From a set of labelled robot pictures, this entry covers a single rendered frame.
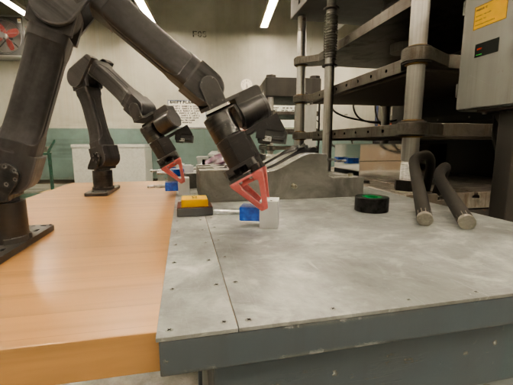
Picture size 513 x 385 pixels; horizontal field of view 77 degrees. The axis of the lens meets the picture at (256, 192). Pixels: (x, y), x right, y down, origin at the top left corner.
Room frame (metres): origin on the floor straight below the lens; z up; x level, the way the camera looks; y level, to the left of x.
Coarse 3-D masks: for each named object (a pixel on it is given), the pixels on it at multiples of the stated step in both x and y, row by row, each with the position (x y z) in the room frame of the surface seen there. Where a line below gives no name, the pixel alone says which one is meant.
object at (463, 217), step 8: (440, 184) 0.80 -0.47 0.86; (448, 184) 0.79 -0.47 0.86; (440, 192) 0.78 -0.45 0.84; (448, 192) 0.73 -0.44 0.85; (456, 192) 0.73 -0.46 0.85; (448, 200) 0.70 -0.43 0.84; (456, 200) 0.68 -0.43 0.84; (456, 208) 0.65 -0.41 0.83; (464, 208) 0.63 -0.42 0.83; (456, 216) 0.62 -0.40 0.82; (464, 216) 0.60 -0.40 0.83; (472, 216) 0.59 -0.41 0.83; (464, 224) 0.60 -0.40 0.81; (472, 224) 0.59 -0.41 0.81
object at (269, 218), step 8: (272, 200) 0.61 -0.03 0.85; (240, 208) 0.61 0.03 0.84; (248, 208) 0.61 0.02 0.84; (256, 208) 0.61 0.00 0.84; (272, 208) 0.60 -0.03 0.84; (240, 216) 0.61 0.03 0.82; (248, 216) 0.61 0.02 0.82; (256, 216) 0.61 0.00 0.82; (264, 216) 0.60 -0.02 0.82; (272, 216) 0.60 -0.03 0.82; (264, 224) 0.60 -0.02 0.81; (272, 224) 0.60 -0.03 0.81
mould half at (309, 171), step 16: (288, 160) 0.97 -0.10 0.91; (304, 160) 0.94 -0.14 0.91; (320, 160) 0.95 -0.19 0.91; (208, 176) 0.88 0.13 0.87; (224, 176) 0.89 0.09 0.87; (272, 176) 0.92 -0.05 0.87; (288, 176) 0.93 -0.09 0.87; (304, 176) 0.94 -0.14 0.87; (320, 176) 0.95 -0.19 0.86; (336, 176) 0.99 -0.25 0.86; (352, 176) 0.99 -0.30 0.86; (208, 192) 0.88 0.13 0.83; (224, 192) 0.89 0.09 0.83; (256, 192) 0.91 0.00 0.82; (272, 192) 0.92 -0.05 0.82; (288, 192) 0.93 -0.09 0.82; (304, 192) 0.94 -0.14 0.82; (320, 192) 0.95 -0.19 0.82; (336, 192) 0.96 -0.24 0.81; (352, 192) 0.98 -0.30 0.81
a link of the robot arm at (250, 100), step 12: (204, 84) 0.59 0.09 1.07; (216, 84) 0.60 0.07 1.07; (204, 96) 0.59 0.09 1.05; (216, 96) 0.60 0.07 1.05; (240, 96) 0.64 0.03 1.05; (252, 96) 0.65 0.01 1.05; (264, 96) 0.65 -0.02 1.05; (204, 108) 0.63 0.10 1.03; (240, 108) 0.63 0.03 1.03; (252, 108) 0.63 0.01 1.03; (264, 108) 0.64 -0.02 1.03; (252, 120) 0.64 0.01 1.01
